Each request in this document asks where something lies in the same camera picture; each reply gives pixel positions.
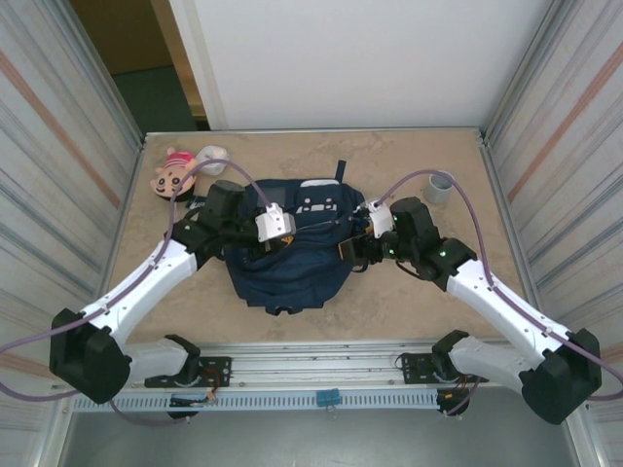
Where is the navy blue backpack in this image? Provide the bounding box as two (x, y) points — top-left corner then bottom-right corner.
(183, 159), (367, 317)

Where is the white plastic container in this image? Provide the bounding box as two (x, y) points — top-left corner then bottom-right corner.
(195, 144), (231, 177)

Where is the pink plush doll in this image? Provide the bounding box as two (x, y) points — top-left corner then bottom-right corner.
(150, 147), (200, 201)

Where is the corrugated translucent side panel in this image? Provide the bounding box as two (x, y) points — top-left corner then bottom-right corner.
(0, 0), (145, 390)
(481, 0), (623, 390)

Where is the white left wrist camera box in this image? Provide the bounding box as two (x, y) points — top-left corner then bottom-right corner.
(255, 201), (297, 243)

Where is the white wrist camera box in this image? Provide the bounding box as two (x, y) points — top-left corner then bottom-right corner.
(364, 198), (394, 239)
(255, 201), (297, 243)

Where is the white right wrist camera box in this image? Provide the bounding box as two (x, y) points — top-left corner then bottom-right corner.
(364, 198), (394, 239)

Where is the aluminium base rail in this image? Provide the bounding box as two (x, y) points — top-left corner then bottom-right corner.
(194, 342), (439, 390)

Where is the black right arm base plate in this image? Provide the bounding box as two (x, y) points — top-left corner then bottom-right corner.
(396, 350), (468, 385)

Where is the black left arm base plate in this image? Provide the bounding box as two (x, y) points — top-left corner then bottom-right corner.
(145, 356), (233, 389)

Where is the perforated grey cable tray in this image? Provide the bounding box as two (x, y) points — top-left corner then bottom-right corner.
(71, 391), (439, 413)

